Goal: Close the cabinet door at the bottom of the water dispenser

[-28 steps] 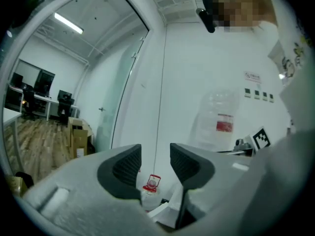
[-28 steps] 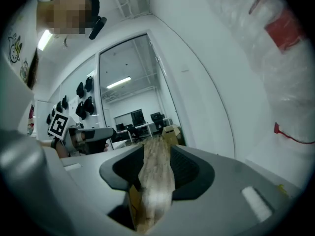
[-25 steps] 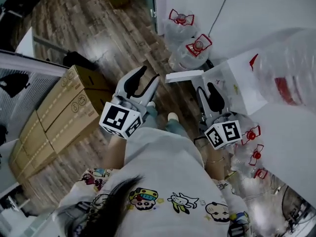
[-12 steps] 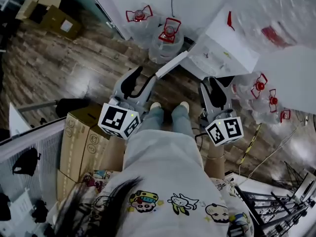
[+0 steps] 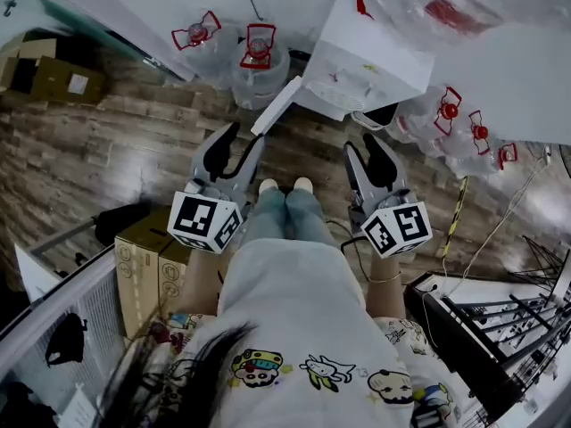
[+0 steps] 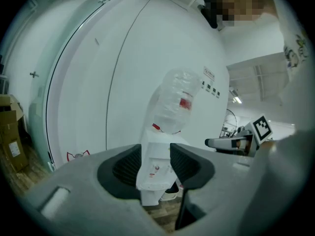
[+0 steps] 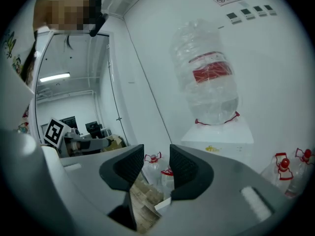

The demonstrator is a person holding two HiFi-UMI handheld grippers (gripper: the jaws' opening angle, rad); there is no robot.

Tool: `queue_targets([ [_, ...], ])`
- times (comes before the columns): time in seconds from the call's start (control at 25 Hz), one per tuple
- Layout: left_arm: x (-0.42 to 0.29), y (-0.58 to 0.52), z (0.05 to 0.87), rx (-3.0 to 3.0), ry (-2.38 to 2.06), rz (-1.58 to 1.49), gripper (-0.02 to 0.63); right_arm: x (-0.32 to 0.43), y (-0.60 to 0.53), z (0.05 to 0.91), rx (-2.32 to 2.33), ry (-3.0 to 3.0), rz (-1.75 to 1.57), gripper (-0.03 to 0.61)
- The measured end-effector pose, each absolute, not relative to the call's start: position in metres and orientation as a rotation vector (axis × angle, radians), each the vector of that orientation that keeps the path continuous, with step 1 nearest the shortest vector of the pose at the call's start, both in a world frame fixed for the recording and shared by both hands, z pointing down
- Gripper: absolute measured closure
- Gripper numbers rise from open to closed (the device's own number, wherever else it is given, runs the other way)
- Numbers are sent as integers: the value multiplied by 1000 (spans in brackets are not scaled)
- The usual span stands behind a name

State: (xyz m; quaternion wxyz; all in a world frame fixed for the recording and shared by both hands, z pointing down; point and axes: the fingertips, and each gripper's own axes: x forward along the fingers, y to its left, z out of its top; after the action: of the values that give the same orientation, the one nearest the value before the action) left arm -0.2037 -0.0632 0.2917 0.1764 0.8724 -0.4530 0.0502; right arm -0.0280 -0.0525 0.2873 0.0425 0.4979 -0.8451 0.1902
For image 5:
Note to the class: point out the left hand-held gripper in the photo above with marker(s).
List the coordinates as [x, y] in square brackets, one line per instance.
[196, 216]

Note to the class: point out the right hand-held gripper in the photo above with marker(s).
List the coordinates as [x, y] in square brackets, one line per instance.
[401, 225]

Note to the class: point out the white water dispenser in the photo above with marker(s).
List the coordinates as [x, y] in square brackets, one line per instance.
[357, 51]

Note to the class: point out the person's left forearm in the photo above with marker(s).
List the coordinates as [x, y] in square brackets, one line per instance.
[201, 283]

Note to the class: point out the person's right forearm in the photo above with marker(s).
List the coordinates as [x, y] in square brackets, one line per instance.
[386, 297]

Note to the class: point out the clear water bottle red label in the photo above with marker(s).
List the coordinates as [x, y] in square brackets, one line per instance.
[424, 7]

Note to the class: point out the person's left beige shoe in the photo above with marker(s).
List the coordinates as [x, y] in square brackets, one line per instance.
[267, 186]

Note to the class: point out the person's beige shoe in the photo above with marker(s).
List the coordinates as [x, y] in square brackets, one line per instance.
[303, 184]
[267, 186]

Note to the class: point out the black trash bin white rim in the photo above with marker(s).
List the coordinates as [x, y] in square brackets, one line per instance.
[379, 114]

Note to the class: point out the person's left leg blue jeans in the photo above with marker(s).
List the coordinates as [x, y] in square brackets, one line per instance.
[267, 214]

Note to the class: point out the person's leg blue jeans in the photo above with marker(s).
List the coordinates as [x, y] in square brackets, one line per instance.
[267, 214]
[308, 214]

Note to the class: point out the person's right beige shoe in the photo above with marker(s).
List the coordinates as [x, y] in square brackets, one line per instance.
[303, 184]

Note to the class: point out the person's right leg blue jeans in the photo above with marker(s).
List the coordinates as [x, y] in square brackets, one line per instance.
[308, 214]

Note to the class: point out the yellow black striped strip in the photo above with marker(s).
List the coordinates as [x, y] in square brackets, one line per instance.
[457, 212]

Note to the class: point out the black bag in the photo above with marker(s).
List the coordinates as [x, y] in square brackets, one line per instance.
[120, 223]

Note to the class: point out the person's white cartoon-print shirt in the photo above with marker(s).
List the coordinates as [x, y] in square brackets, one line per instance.
[290, 319]

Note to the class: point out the white charger plug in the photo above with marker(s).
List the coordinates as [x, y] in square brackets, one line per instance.
[547, 154]

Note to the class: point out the white mesh panel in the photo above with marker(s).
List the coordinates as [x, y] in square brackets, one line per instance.
[98, 292]

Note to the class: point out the brown cardboard box white label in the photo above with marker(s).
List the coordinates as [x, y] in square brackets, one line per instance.
[58, 83]

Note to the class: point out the glass partition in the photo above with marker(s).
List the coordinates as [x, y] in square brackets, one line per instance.
[67, 20]

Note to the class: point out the white paper sheet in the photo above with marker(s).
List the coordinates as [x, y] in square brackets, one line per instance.
[33, 279]

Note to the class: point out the open brown cardboard box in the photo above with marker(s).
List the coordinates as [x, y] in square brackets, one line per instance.
[22, 60]

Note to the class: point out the small black flat object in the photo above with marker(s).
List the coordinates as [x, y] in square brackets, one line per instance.
[67, 341]

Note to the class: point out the metal hook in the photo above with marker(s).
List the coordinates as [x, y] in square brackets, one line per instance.
[11, 5]

